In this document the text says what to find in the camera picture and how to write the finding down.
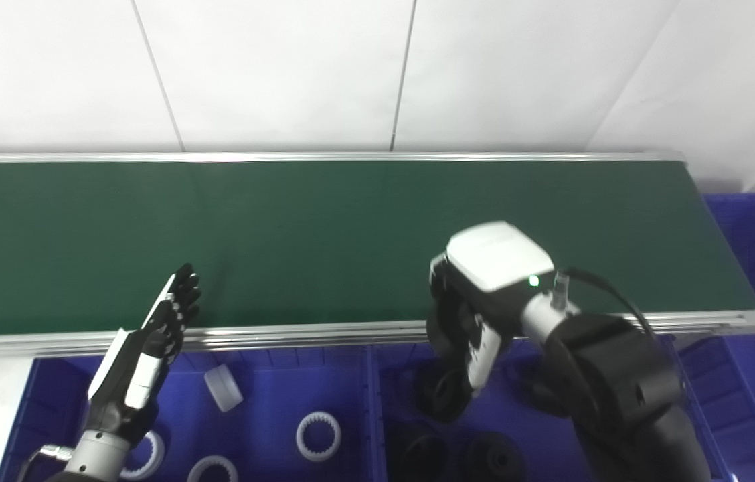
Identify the blue bin with black parts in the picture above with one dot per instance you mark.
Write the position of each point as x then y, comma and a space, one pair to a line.
525, 435

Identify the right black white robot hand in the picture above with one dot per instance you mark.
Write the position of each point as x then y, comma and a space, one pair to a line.
494, 261

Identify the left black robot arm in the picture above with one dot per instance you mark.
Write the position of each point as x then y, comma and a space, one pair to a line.
96, 458

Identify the empty blue plastic bin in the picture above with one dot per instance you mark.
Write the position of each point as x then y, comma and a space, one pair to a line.
745, 415

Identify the aluminium conveyor side rail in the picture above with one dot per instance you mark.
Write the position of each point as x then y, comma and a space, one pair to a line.
284, 156
284, 333

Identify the green conveyor belt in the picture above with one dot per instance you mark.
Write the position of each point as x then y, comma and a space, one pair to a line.
284, 241

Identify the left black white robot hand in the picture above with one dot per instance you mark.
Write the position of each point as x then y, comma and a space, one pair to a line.
126, 375

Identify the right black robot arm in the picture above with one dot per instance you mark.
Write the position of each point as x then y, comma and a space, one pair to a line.
618, 381

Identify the white cylinder part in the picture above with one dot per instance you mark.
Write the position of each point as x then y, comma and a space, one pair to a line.
223, 388

